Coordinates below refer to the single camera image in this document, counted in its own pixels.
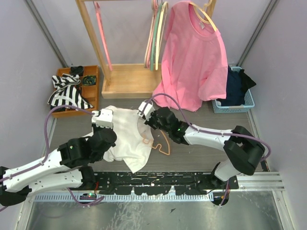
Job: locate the wooden clothes rack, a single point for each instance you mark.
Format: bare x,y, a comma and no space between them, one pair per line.
125,80

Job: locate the dark navy garment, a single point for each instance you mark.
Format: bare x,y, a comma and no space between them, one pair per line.
234,94

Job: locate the green hanger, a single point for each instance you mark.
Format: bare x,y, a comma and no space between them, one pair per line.
153,48

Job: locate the black white striped shirt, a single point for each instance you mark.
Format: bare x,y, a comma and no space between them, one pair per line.
67,92

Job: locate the black garment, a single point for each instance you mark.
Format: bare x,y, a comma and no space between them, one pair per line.
246,81

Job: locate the pink t shirt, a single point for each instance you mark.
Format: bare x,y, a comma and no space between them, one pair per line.
194,64

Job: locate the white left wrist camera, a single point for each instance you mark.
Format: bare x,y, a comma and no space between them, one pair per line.
102,118

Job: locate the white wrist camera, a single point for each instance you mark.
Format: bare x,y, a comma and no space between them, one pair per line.
145,110
102,118

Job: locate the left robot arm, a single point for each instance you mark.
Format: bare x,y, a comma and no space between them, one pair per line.
68,166

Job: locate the blue plastic basket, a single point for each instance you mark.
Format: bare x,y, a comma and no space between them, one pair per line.
249,102

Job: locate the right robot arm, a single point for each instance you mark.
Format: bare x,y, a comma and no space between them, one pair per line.
244,152

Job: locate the green black rolled socks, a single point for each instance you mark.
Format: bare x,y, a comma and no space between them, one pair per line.
89,80

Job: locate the orange wooden organizer tray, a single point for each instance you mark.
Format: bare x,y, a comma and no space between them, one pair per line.
90,93

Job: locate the yellow hanger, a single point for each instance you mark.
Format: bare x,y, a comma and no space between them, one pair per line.
160,31

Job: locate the natural wood hanger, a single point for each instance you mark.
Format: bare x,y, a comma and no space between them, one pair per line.
205,12

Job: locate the white t shirt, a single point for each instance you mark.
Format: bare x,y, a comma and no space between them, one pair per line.
124,141

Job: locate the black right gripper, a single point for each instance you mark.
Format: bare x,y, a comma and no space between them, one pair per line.
149,122

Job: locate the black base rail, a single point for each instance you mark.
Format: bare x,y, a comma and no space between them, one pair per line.
156,183

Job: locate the light pink hanger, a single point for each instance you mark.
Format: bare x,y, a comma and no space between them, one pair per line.
154,6

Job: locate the orange hanger with metal hook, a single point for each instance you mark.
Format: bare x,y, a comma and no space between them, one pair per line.
157,146

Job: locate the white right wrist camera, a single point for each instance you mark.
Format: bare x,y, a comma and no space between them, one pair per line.
145,110

